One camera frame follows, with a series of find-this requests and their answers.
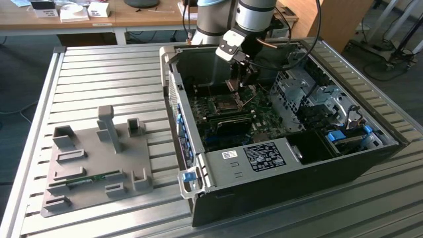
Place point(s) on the CPU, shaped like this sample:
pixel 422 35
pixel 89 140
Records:
pixel 231 86

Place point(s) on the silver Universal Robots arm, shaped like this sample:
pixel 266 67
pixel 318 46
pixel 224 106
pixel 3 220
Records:
pixel 254 15

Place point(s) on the CPU socket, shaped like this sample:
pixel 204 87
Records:
pixel 224 102

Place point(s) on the black RAM slot row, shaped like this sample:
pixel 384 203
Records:
pixel 228 116

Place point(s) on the blue expansion slot clip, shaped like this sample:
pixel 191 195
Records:
pixel 180 119

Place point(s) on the copper coloured curved tube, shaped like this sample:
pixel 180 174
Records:
pixel 267 45

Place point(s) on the metal drive cage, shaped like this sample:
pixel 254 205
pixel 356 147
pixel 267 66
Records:
pixel 294 91

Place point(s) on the green motherboard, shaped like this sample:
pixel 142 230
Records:
pixel 264 116

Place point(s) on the black graphics card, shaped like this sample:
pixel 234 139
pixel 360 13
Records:
pixel 232 127

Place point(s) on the wooden cabinet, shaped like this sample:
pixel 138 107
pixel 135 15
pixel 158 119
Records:
pixel 336 24

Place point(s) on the blue disk carrier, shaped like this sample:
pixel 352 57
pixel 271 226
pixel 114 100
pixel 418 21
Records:
pixel 335 136

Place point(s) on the grey power supply unit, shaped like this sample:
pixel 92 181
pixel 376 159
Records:
pixel 228 171

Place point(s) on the wooden desk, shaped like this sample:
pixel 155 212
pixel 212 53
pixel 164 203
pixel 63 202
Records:
pixel 132 15

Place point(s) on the dark round object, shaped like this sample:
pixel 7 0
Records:
pixel 142 3

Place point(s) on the small blue clip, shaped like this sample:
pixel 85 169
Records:
pixel 367 129

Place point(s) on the blue latch tab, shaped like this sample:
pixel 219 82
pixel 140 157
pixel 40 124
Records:
pixel 188 177

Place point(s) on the wheeled equipment stand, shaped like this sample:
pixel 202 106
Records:
pixel 398 53

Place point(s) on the open black PC case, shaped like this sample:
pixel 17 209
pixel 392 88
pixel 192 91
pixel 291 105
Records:
pixel 280 193

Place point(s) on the white printed box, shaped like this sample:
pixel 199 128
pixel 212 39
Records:
pixel 98 10
pixel 45 13

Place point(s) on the white round dish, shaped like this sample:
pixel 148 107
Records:
pixel 73 13

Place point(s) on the grey parts rack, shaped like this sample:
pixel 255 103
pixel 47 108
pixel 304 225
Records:
pixel 95 158

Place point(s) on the green RAM stick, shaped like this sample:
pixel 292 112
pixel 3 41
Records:
pixel 85 180

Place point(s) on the small black device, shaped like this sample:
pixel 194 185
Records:
pixel 43 5

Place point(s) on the pale blue paper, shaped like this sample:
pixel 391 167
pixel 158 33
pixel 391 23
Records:
pixel 20 2

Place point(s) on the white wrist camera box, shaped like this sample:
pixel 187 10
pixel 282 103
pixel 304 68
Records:
pixel 230 45

